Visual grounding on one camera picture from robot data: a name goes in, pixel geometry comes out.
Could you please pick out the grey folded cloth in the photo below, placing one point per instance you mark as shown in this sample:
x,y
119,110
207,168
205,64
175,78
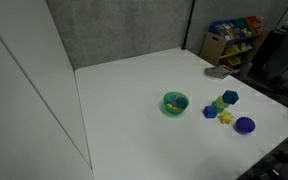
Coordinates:
x,y
218,72

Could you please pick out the black vertical pole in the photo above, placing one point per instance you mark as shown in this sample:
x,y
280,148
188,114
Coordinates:
x,y
188,25

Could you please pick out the yellow spiky toy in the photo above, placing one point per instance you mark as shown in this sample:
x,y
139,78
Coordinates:
x,y
226,118

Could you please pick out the orange toy piece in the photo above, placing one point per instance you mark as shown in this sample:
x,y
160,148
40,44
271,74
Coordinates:
x,y
174,106

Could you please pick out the grey office chair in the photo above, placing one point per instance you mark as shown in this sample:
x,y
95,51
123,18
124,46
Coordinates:
x,y
285,50

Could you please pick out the black equipment frame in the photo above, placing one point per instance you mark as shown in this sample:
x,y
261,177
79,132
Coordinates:
x,y
280,160

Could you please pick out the large dark blue hexagonal block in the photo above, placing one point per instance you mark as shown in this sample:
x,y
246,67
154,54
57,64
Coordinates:
x,y
230,97

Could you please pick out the green plastic bowl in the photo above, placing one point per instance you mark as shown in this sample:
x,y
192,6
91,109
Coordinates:
x,y
166,100

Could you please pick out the colourful toy storage shelf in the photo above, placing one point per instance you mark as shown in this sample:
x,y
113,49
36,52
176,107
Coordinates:
x,y
232,40

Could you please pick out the blue toy piece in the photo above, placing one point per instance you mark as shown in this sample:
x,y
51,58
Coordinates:
x,y
182,102

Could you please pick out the purple bumpy ball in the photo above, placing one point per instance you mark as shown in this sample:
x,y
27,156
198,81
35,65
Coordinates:
x,y
245,125

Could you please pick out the green hexagonal block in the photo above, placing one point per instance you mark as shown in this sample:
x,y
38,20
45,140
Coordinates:
x,y
219,104

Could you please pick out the small blue hexagonal block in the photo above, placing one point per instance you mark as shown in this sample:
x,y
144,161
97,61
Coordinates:
x,y
209,112

